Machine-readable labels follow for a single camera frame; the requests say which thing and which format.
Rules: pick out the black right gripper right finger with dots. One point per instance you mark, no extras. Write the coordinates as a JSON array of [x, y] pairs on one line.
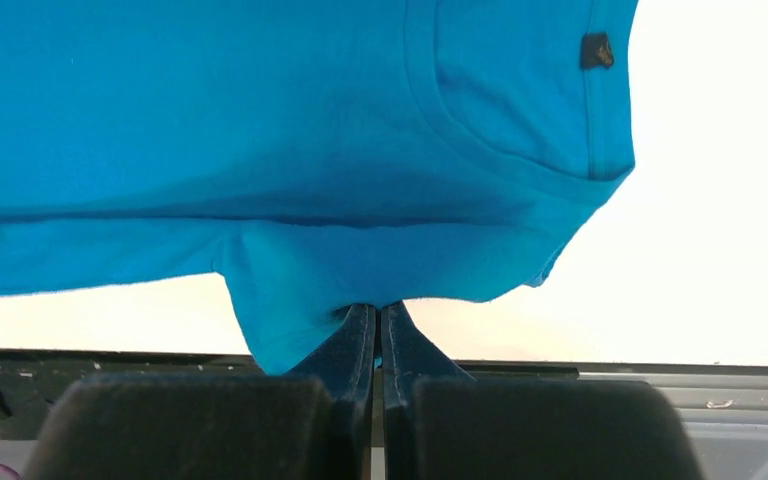
[[441, 423]]

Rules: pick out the blue t shirt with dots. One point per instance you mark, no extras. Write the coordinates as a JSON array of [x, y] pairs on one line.
[[315, 154]]

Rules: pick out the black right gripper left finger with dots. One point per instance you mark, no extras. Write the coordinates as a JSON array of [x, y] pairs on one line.
[[311, 423]]

